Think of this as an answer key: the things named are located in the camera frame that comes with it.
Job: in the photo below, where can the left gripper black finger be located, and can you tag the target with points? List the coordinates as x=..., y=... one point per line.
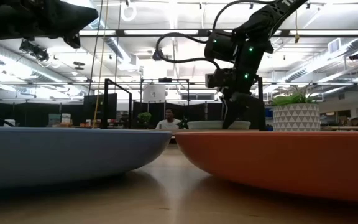
x=79, y=15
x=74, y=40

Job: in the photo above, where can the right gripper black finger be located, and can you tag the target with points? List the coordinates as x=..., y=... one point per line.
x=230, y=116
x=250, y=112

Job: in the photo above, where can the pale green plate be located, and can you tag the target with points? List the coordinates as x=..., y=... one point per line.
x=205, y=125

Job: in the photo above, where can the blue plate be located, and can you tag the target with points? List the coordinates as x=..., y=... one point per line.
x=67, y=155

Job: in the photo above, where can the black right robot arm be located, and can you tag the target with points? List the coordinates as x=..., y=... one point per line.
x=259, y=21

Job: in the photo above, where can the blue storage bin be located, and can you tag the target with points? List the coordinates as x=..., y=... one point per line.
x=269, y=119

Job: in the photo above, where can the black ceiling track light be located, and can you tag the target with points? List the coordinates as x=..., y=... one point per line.
x=36, y=51

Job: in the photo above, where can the green plant in patterned pot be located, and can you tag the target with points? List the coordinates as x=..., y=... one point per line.
x=296, y=116

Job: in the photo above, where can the orange plate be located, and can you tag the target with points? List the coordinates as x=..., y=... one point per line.
x=284, y=161

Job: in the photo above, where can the person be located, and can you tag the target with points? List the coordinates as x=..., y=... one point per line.
x=168, y=124

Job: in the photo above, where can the white printed box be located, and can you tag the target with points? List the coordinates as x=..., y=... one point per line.
x=66, y=119

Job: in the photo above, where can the white cylindrical tank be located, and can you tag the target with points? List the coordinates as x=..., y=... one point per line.
x=154, y=93

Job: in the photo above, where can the teal box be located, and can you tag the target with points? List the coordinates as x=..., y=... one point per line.
x=54, y=119

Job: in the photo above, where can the small green background plant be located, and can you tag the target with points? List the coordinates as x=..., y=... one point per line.
x=144, y=117

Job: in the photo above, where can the wooden background table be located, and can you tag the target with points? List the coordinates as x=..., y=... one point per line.
x=350, y=127

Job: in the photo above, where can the white container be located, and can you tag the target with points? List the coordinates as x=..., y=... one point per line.
x=9, y=122

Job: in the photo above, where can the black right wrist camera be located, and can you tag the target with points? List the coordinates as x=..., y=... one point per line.
x=217, y=78

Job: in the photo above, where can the black frame wooden shelf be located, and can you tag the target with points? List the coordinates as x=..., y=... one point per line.
x=106, y=102

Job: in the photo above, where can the black background rig frame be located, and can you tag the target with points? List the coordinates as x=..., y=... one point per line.
x=165, y=80

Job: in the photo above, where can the black overhead frame bar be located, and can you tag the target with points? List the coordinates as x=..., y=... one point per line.
x=202, y=32

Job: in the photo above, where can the silver ceiling air duct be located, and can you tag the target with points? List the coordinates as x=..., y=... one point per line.
x=337, y=57

